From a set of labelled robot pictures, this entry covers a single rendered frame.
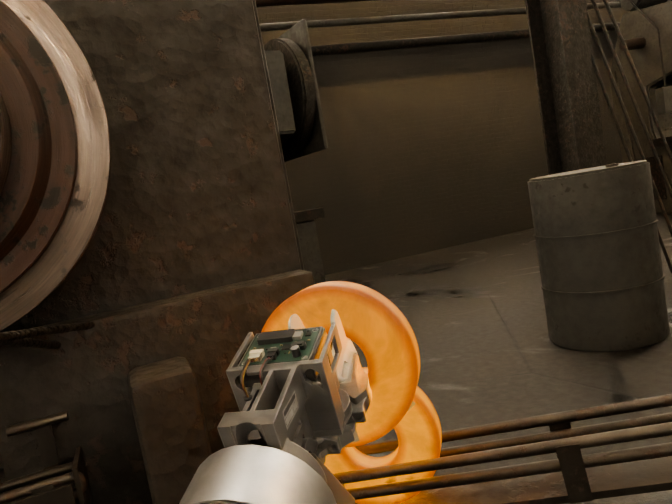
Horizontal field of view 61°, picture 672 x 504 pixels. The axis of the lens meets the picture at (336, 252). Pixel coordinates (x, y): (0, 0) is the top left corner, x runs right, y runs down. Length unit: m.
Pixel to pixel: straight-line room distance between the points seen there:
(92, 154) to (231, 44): 0.31
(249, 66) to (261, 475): 0.70
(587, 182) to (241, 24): 2.26
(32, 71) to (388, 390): 0.50
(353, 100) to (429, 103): 1.11
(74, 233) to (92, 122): 0.13
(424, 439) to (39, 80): 0.57
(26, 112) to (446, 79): 7.74
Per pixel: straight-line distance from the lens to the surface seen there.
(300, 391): 0.39
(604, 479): 0.68
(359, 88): 7.64
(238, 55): 0.93
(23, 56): 0.73
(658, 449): 0.65
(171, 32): 0.92
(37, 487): 0.78
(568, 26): 4.66
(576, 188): 2.97
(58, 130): 0.71
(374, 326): 0.52
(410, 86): 7.97
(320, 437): 0.43
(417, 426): 0.65
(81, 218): 0.72
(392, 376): 0.53
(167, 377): 0.74
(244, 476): 0.33
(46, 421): 0.84
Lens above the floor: 0.98
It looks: 6 degrees down
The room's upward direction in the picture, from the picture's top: 10 degrees counter-clockwise
